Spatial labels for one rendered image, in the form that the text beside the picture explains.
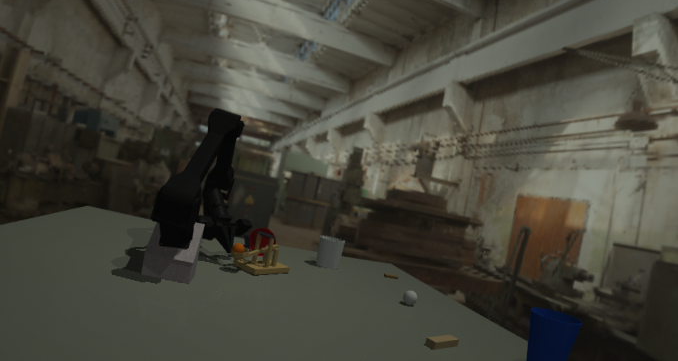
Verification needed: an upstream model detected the tan rectangular block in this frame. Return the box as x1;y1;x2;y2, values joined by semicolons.
426;335;459;350

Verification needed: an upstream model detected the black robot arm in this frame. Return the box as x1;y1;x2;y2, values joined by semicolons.
151;108;245;248

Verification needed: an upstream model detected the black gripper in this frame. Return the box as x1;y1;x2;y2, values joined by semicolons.
196;200;253;253

